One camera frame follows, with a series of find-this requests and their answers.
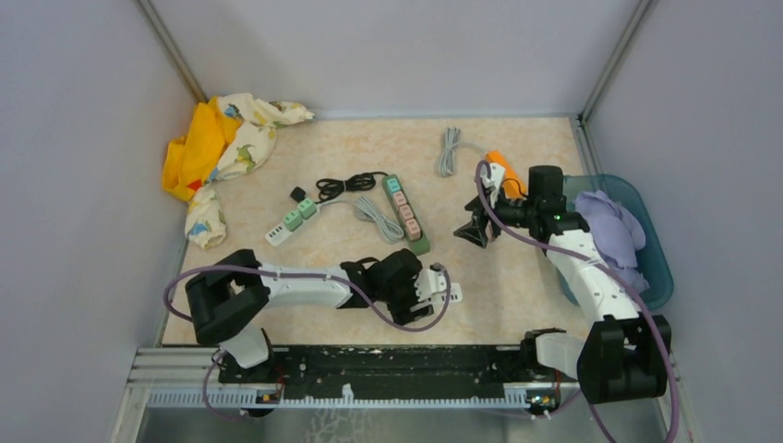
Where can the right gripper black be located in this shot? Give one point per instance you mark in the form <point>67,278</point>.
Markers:
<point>474,233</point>

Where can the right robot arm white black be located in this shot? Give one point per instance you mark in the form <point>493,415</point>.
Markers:
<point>626,353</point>

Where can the black plug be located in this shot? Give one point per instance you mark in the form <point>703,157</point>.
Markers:
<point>298,194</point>

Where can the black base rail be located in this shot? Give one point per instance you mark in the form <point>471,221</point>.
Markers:
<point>497,376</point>

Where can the teal plastic bin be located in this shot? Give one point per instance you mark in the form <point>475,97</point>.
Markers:
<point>651,259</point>

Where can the white usb power strip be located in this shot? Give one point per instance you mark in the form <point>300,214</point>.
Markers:
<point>454,295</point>

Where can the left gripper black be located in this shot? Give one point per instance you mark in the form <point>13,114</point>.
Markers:
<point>403,315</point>

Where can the small white green-plug strip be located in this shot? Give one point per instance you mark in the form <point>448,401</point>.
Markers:
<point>293,223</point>

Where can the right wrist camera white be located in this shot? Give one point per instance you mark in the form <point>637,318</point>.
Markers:
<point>491,175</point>

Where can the purple cloth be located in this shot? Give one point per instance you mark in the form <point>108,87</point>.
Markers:
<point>617,233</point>

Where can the yellow dinosaur cloth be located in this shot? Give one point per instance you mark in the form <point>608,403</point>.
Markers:
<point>228,137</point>

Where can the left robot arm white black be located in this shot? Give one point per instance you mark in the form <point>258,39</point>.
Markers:
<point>223,299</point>

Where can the grey coiled cable small strip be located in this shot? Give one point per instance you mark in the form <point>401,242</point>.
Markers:
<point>366,211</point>

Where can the green long power strip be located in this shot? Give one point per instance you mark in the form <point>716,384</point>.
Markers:
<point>405,213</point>

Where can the orange power strip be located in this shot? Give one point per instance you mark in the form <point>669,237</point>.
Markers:
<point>512,185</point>

